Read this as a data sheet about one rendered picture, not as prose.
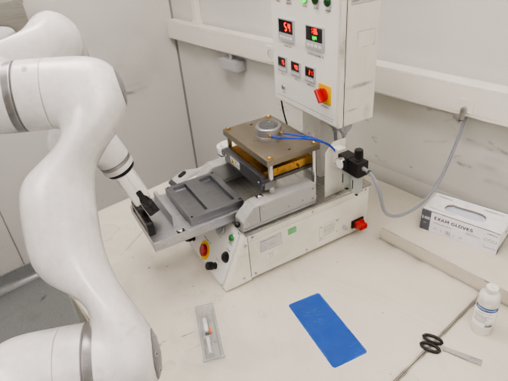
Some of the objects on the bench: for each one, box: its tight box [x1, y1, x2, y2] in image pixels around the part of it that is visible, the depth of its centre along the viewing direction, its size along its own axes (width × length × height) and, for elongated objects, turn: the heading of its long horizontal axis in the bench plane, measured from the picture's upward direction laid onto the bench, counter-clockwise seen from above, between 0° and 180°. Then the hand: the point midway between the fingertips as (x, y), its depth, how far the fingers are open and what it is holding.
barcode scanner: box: [169, 169, 201, 186], centre depth 180 cm, size 20×8×8 cm, turn 137°
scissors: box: [420, 333, 482, 366], centre depth 107 cm, size 14×6×1 cm, turn 65°
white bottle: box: [470, 283, 501, 336], centre depth 108 cm, size 5×5×14 cm
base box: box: [223, 186, 369, 292], centre depth 146 cm, size 54×38×17 cm
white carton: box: [420, 192, 508, 256], centre depth 136 cm, size 12×23×7 cm, turn 55°
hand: (150, 207), depth 123 cm, fingers closed, pressing on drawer
